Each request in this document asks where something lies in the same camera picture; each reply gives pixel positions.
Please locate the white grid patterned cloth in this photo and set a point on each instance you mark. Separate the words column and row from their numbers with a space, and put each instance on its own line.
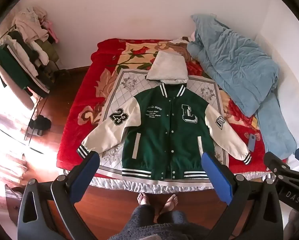
column 122, row 90

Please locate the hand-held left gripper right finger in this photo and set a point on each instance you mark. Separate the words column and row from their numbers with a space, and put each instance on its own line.
column 215, row 177

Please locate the black metal clothes rack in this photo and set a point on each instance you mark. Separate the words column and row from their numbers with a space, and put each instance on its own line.
column 30, row 120

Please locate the dark cloth bundle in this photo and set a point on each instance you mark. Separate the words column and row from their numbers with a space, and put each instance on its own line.
column 40, row 123

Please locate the red floral blanket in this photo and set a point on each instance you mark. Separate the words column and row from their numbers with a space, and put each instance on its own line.
column 74, row 130

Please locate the row of hanging clothes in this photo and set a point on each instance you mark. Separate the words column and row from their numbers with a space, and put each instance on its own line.
column 17, row 62

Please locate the blue phone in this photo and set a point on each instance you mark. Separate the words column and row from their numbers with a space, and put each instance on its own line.
column 252, row 143

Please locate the person's right foot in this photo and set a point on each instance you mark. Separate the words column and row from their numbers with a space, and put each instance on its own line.
column 170, row 203

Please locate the beige clothes pile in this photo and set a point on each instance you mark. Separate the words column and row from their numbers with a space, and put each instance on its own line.
column 30, row 26

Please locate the green and cream varsity jacket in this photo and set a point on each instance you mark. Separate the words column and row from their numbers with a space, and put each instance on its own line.
column 159, row 140

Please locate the light blue quilt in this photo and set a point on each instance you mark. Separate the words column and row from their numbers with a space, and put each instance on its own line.
column 234, row 62

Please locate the person's left foot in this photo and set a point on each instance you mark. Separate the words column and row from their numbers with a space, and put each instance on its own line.
column 142, row 200

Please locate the person's foot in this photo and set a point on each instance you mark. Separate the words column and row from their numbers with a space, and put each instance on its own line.
column 142, row 200
column 170, row 203

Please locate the pink garment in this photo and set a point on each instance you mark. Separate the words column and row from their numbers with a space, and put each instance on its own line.
column 52, row 32

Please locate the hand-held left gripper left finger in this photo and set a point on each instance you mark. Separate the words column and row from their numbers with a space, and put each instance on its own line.
column 85, row 177

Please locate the white ruffled bed skirt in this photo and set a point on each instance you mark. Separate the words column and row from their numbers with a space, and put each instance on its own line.
column 129, row 183

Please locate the folded grey fleece garment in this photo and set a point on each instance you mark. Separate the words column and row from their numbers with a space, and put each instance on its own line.
column 168, row 67

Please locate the person's right forearm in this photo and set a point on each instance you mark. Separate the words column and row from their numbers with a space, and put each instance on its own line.
column 296, row 223

